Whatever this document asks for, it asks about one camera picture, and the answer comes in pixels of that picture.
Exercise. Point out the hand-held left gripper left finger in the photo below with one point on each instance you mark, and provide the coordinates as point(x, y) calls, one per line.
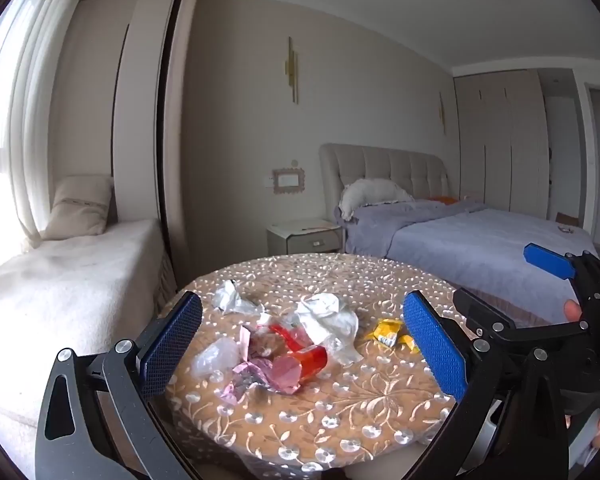
point(172, 345)

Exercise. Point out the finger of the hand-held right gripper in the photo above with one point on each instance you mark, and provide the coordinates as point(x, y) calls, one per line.
point(547, 260)
point(480, 310)

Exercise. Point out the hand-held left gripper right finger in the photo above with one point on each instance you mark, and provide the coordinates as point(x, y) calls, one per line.
point(435, 345)

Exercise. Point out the clear plastic packaging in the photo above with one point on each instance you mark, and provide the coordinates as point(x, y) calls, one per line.
point(215, 355)

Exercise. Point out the yellow snack wrapper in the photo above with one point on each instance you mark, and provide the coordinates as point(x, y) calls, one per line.
point(387, 331)

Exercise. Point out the white translucent plastic bag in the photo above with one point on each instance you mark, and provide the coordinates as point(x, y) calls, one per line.
point(227, 297)

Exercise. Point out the pink silver foil wrapper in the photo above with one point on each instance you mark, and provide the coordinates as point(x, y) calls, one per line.
point(245, 377)

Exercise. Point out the red plastic wrapper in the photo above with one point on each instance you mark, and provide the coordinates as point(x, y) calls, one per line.
point(282, 332)

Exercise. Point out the white plastic wrapper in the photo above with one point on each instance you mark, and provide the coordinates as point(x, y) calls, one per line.
point(325, 322)

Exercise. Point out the pink translucent wrapper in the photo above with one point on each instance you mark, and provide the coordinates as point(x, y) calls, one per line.
point(285, 374)

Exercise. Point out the orange plastic bottle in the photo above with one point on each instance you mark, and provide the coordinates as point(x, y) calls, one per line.
point(310, 358)

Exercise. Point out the person's right hand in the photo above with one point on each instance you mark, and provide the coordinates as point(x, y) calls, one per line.
point(573, 310)

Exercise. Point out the embroidered beige tablecloth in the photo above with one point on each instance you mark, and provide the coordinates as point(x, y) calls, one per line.
point(370, 400)

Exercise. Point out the orange cloth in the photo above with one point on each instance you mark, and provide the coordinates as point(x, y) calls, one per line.
point(442, 200)

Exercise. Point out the beige wardrobe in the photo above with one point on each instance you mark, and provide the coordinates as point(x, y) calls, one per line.
point(500, 145)

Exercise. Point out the beige window seat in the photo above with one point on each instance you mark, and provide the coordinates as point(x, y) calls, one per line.
point(55, 300)

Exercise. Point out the white pillow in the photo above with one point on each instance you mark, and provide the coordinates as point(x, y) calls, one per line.
point(375, 192)

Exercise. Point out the white nightstand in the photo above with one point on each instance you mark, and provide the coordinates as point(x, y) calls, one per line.
point(305, 240)

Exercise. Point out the beige cushion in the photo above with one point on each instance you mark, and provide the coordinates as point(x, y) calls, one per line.
point(77, 207)

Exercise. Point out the beige tufted headboard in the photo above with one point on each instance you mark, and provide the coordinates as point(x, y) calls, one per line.
point(380, 165)

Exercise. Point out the white sheer curtain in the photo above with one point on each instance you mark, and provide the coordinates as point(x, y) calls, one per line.
point(25, 110)

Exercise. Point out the short gold wall ornament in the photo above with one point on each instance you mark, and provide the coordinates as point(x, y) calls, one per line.
point(442, 112)

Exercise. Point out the framed wall switch panel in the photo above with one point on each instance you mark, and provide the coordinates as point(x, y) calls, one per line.
point(288, 180)

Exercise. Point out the long gold wall ornament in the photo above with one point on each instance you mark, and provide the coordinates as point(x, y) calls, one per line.
point(292, 70)

